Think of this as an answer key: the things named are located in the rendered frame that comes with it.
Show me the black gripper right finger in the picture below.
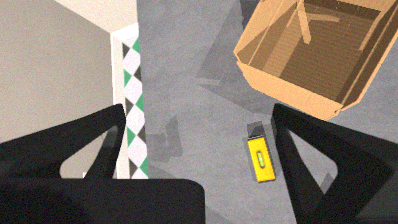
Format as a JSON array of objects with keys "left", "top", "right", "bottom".
[{"left": 271, "top": 103, "right": 398, "bottom": 224}]

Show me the brown cardboard box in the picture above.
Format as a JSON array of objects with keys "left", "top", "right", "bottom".
[{"left": 233, "top": 0, "right": 398, "bottom": 121}]

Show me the yellow pocket level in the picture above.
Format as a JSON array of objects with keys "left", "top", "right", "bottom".
[{"left": 247, "top": 135, "right": 276, "bottom": 184}]

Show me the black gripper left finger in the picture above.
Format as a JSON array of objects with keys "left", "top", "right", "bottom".
[{"left": 0, "top": 103, "right": 127, "bottom": 178}]

